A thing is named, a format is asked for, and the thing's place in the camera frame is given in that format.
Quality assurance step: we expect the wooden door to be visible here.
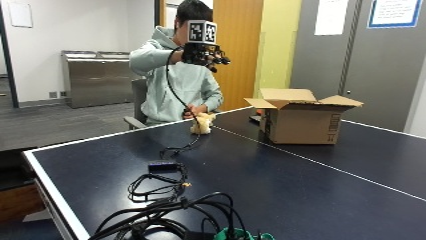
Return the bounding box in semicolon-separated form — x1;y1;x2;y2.
211;0;265;112

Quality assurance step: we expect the white marker cube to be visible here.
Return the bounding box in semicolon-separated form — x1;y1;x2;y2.
185;19;218;46

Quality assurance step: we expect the the person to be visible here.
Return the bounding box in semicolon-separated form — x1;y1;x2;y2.
128;0;225;128

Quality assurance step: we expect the tan plush toy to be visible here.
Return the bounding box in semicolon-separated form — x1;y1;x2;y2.
189;112;217;136

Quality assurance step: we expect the grey chair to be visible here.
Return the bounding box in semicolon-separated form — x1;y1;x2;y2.
122;78;149;130

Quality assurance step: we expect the open cardboard box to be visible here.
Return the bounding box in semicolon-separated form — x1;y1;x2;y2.
243;87;364;146

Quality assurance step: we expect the stainless steel bin cabinet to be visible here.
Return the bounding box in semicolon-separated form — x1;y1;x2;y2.
60;50;140;109

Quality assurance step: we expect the white paper sheet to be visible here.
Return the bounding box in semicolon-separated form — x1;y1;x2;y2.
314;0;350;37

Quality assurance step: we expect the small black adapter box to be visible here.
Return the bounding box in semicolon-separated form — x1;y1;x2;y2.
146;161;181;174

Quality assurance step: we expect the blue framed notice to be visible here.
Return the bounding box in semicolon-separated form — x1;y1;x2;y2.
366;0;424;29

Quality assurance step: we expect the green plastic object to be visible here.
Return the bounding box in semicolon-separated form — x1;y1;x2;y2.
213;227;277;240

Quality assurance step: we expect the wooden cabinet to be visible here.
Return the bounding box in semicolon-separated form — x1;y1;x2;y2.
0;182;46;224

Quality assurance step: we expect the black glove cable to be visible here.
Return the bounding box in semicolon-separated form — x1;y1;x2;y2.
158;46;202;160

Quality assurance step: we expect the thin black looped cable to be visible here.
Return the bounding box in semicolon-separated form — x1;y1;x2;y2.
126;163;193;203

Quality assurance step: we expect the white wall board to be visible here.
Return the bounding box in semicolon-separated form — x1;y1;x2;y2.
6;0;34;29

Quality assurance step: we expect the thick black cable bundle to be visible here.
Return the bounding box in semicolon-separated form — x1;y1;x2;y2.
86;191;250;240

